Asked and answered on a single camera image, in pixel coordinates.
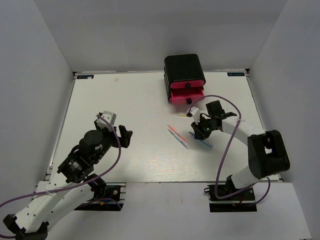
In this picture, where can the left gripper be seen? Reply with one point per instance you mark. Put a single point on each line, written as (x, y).
(125, 139)

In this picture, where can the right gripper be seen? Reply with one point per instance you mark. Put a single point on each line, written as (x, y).
(199, 133)

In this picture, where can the light blue pen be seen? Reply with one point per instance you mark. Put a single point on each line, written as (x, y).
(201, 141)

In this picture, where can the pink drawer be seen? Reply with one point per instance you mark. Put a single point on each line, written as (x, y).
(187, 84)
(187, 96)

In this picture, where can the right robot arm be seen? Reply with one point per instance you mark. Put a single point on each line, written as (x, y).
(266, 151)

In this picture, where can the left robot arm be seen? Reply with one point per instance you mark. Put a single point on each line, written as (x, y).
(72, 184)

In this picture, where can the blue clear pen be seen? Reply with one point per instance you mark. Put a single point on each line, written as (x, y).
(179, 139)

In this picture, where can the red clear pen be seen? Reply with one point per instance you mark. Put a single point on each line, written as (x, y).
(178, 134)

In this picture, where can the right corner label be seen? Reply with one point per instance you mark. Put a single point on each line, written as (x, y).
(236, 74)

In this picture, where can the corner label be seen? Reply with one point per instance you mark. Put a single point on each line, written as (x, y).
(85, 77)
(236, 74)

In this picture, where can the black drawer cabinet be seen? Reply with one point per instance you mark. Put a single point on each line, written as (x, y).
(182, 67)

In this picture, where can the left corner label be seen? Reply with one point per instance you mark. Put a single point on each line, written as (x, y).
(85, 77)

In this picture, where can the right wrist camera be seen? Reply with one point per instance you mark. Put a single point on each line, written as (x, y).
(194, 112)

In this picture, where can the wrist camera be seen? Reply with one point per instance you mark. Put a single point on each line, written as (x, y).
(194, 112)
(106, 116)

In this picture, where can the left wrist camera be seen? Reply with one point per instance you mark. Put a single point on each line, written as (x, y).
(106, 116)

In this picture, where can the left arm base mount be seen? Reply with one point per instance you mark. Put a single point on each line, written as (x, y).
(112, 199)

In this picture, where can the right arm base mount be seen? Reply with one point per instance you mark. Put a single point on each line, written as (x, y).
(243, 202)

